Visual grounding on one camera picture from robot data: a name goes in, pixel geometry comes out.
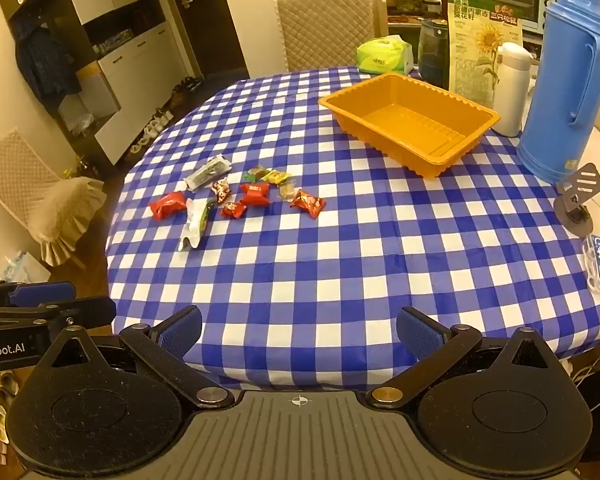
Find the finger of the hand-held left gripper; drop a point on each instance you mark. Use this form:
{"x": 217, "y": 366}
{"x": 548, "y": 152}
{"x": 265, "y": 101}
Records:
{"x": 45, "y": 292}
{"x": 87, "y": 312}

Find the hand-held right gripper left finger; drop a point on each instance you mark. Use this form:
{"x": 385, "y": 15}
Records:
{"x": 182, "y": 330}

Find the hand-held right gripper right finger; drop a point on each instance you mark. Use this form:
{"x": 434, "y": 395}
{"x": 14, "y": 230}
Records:
{"x": 420, "y": 332}

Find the white green snack packet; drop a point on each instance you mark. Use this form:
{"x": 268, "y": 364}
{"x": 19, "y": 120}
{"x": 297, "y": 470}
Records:
{"x": 195, "y": 227}

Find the large red snack packet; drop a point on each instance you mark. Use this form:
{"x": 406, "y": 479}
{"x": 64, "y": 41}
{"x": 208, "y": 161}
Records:
{"x": 167, "y": 206}

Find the small red candy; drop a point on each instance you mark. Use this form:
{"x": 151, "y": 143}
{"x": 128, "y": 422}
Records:
{"x": 232, "y": 209}

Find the red white candy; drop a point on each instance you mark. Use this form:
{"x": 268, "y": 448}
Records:
{"x": 221, "y": 189}

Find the dark clear snack packet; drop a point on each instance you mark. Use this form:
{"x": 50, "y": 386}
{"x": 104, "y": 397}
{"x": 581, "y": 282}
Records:
{"x": 207, "y": 172}

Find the brown green candy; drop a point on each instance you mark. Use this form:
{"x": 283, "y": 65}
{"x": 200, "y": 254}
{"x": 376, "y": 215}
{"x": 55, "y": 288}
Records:
{"x": 253, "y": 175}

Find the orange red candy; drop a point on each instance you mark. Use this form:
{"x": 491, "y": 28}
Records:
{"x": 308, "y": 202}

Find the tan clear candy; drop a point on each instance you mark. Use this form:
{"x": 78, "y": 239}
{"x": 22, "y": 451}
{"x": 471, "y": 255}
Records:
{"x": 286, "y": 191}

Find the yellow green candy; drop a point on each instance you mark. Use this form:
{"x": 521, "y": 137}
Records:
{"x": 275, "y": 177}

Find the orange plastic tray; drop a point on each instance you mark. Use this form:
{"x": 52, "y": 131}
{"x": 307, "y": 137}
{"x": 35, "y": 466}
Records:
{"x": 405, "y": 120}

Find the chair with ruffled cover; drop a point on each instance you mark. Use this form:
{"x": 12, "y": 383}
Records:
{"x": 25, "y": 185}

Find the blue white checked tablecloth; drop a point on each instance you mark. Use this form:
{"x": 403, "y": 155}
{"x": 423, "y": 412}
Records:
{"x": 300, "y": 260}

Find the row of shoes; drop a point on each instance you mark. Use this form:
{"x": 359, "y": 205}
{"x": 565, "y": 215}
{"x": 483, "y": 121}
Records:
{"x": 150, "y": 130}

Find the grey metal phone stand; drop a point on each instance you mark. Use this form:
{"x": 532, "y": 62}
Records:
{"x": 587, "y": 180}

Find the dark hanging jacket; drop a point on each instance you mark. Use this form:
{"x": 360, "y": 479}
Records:
{"x": 45, "y": 65}

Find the white cabinet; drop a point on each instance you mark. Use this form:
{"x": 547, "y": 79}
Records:
{"x": 140, "y": 60}

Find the blue thermos jug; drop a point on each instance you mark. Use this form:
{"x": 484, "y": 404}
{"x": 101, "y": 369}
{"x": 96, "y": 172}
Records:
{"x": 550, "y": 110}

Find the white insulated bottle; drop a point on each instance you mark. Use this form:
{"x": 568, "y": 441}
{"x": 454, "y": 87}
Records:
{"x": 510, "y": 90}

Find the green tissue pack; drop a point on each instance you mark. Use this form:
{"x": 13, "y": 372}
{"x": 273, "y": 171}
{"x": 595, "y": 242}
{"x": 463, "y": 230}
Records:
{"x": 382, "y": 57}

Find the dark green humidifier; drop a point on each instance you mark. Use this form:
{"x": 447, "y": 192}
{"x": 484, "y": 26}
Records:
{"x": 432, "y": 55}

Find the sunflower seed bag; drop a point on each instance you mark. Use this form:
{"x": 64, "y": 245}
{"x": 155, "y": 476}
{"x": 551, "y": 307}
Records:
{"x": 475, "y": 60}

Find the dark wooden door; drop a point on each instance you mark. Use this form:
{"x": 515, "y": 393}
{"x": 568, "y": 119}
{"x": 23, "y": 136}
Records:
{"x": 205, "y": 20}

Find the wooden side shelf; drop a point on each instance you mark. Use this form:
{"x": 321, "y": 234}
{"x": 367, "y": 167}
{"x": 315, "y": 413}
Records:
{"x": 395, "y": 22}

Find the beige quilted chair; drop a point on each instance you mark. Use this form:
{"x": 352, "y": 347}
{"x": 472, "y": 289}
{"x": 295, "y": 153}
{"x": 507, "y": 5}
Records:
{"x": 325, "y": 30}

